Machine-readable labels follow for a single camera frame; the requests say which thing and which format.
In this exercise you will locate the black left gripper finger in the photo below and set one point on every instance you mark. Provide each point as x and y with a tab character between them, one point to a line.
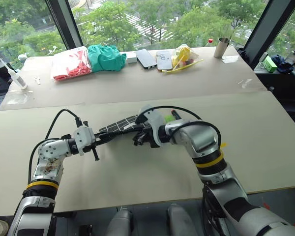
105	135
103	141

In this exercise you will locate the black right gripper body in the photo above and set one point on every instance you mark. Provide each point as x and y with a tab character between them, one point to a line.
147	137

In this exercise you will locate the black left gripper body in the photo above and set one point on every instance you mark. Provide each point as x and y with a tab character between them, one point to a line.
96	152

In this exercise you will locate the black grid pouch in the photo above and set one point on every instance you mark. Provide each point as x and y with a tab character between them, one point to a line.
120	125

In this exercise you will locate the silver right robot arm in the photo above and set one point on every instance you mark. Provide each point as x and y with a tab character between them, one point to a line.
211	157

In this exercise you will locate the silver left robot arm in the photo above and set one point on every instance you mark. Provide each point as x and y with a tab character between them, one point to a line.
46	157

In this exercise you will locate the green highlighter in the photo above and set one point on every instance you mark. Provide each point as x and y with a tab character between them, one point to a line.
169	118

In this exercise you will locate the red marker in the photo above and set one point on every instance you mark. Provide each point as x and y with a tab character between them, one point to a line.
176	114

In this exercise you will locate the yellow plastic zip bag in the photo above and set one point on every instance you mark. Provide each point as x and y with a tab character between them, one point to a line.
184	56

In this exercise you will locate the small white box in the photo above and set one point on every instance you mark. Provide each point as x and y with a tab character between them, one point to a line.
131	57

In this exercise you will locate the white phone-like packet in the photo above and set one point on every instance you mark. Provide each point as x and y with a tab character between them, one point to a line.
164	61

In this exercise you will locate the green cloth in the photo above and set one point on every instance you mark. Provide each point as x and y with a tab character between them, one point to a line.
105	57

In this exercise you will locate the grey rounded robot leg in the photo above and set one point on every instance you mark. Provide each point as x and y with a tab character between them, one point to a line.
180	221
119	222

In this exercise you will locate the yellow tag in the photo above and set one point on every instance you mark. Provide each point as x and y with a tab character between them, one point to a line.
223	144

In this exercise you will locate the red and white plastic bag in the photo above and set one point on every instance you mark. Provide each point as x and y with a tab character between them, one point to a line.
70	64

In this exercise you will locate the small white plastic piece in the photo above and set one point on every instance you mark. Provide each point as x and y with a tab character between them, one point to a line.
38	80

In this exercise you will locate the bottle with red cap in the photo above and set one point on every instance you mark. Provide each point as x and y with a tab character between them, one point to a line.
209	42

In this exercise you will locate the metal cup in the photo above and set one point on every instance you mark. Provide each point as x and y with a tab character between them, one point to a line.
221	49

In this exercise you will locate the white glue bottle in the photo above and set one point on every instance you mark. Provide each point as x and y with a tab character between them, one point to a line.
16	77

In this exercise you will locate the black round object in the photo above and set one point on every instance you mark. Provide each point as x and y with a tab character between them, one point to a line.
0	70

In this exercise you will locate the green box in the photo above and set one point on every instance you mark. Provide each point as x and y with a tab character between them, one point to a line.
269	64

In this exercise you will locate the dark blue cloth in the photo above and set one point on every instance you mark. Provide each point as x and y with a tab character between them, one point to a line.
284	63

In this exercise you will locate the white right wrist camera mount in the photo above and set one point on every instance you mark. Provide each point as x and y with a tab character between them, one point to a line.
156	123

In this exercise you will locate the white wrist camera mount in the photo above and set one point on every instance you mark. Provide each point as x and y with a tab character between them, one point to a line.
156	123
83	137

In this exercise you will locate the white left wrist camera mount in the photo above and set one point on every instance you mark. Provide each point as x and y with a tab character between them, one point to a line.
83	137

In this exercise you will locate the dark window frame post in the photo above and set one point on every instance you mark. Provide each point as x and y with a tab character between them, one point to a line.
64	22
270	29

